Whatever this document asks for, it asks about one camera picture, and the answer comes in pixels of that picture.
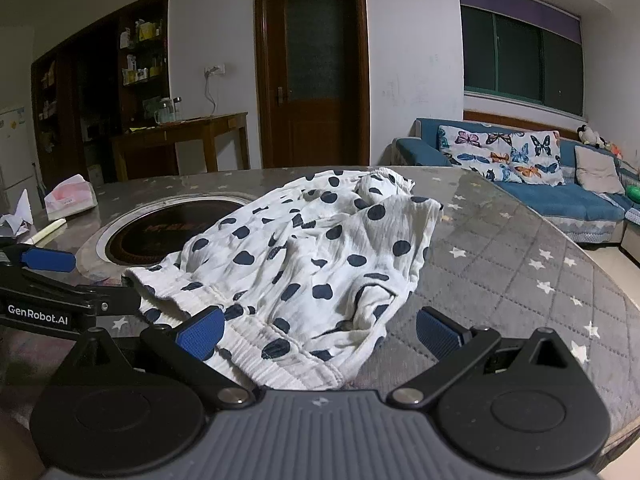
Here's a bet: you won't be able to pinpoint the folded white paper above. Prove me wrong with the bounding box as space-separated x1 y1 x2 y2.
0 189 35 238

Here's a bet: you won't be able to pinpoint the green-framed window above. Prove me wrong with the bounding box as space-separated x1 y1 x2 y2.
460 5 586 118

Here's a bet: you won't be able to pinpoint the pale rolled paper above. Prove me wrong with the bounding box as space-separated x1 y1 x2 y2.
27 218 68 247

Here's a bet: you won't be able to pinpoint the round black induction cooker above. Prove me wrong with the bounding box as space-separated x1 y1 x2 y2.
105 200 251 267

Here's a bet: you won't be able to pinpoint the white fridge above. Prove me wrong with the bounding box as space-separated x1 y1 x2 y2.
0 106 37 216

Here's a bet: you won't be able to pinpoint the wooden side table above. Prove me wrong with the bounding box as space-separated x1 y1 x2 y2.
110 112 251 181

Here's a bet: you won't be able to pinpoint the white polka dot pants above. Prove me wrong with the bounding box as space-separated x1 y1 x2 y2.
122 166 445 392

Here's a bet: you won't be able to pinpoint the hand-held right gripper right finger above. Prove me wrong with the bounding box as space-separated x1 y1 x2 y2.
387 306 591 408

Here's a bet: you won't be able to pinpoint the beige pillow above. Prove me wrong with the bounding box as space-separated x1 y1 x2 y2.
574 146 627 196

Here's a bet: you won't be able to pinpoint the purple curtain valance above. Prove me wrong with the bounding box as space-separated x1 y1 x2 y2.
457 0 583 46

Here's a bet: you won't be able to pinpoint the pink tissue box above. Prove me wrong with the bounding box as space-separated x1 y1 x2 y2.
44 174 98 221

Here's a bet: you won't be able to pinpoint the thin wall cable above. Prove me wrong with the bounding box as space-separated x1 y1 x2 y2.
204 72 219 115

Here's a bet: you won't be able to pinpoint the large butterfly print pillow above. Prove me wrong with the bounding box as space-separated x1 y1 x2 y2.
436 125 523 183

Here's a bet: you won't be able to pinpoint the small butterfly print pillow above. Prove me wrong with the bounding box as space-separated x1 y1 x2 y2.
509 130 565 187

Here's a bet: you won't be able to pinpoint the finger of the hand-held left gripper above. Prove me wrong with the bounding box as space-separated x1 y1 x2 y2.
0 244 78 286

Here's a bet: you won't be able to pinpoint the blue sofa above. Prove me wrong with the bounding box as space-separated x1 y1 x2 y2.
392 117 640 261

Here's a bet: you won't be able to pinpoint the brown wooden door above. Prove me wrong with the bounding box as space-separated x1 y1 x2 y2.
254 0 371 170

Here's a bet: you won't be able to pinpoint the dark wooden shelf cabinet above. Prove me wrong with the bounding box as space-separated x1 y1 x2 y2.
31 0 170 191

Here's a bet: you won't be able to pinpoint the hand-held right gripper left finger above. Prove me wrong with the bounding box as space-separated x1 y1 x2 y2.
50 305 257 408

